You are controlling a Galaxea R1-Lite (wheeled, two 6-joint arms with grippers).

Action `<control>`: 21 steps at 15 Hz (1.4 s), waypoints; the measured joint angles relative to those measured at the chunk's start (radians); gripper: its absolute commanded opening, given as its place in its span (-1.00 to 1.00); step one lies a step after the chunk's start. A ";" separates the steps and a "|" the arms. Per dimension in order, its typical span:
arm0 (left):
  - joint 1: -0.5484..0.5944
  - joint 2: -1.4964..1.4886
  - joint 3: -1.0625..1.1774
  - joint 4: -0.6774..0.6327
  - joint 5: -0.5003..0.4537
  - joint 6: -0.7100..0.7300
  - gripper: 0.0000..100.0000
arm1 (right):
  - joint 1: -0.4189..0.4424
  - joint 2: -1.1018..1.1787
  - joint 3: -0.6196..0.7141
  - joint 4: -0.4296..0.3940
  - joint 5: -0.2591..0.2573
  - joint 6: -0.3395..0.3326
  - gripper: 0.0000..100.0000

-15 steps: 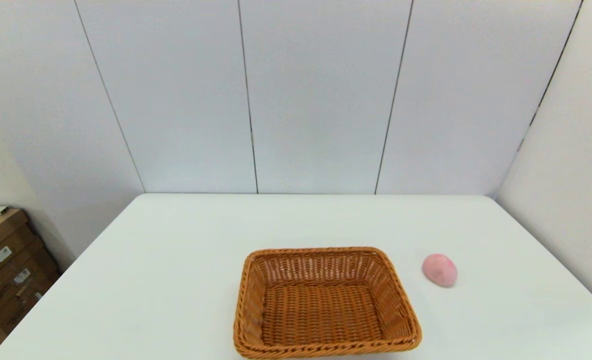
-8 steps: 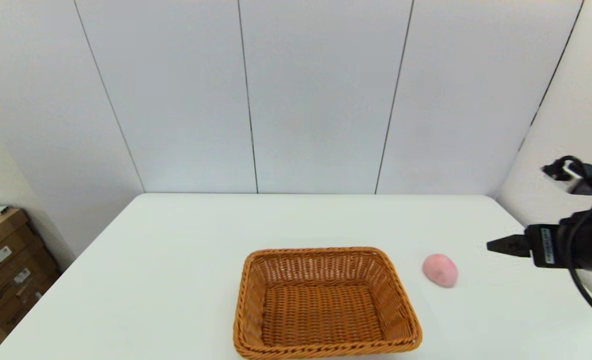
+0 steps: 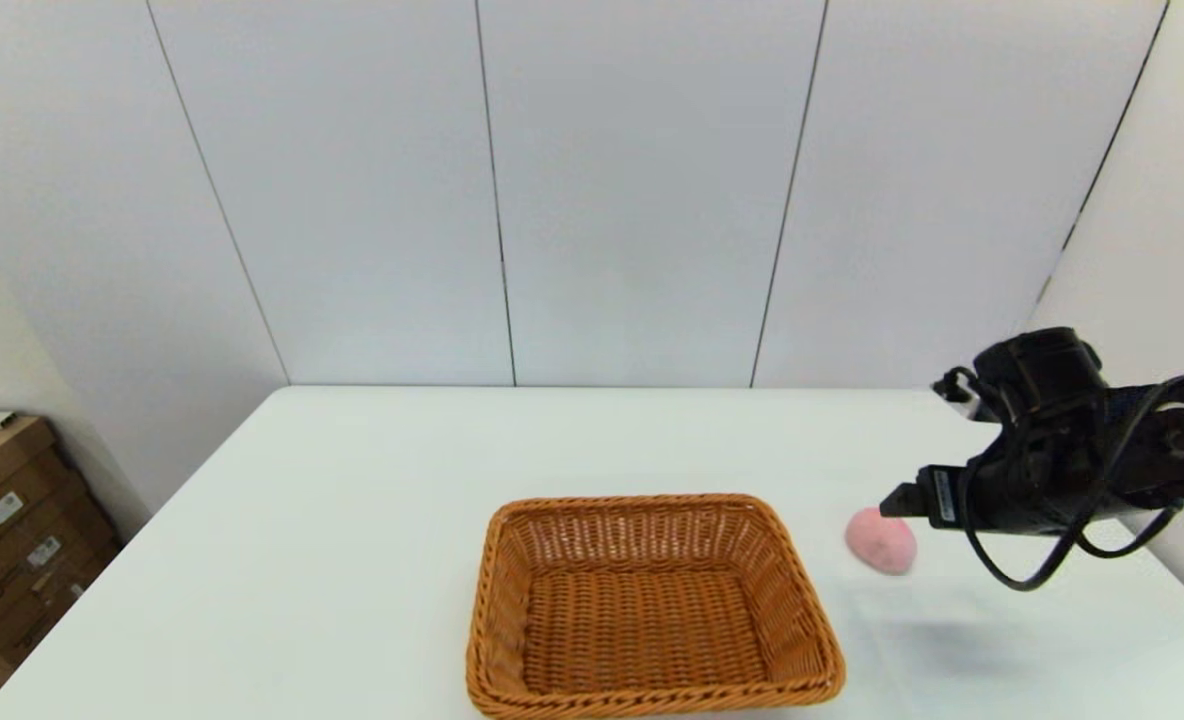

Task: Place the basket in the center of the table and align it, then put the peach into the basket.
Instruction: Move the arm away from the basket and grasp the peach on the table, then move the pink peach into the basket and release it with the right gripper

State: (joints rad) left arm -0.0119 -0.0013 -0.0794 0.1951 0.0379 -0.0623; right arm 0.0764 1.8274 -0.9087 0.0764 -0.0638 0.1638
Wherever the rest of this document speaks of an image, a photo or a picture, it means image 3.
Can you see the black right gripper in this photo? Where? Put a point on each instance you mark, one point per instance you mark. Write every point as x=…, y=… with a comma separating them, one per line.
x=1022, y=495

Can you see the pink peach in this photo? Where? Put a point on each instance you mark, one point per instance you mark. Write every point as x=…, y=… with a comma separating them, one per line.
x=882, y=550

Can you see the orange woven wicker basket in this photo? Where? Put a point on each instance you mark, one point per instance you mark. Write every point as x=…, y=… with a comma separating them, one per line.
x=652, y=630

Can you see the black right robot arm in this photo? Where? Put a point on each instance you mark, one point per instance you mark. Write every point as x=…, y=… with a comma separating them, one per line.
x=1042, y=365

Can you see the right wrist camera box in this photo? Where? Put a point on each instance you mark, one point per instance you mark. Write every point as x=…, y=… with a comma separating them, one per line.
x=960, y=398

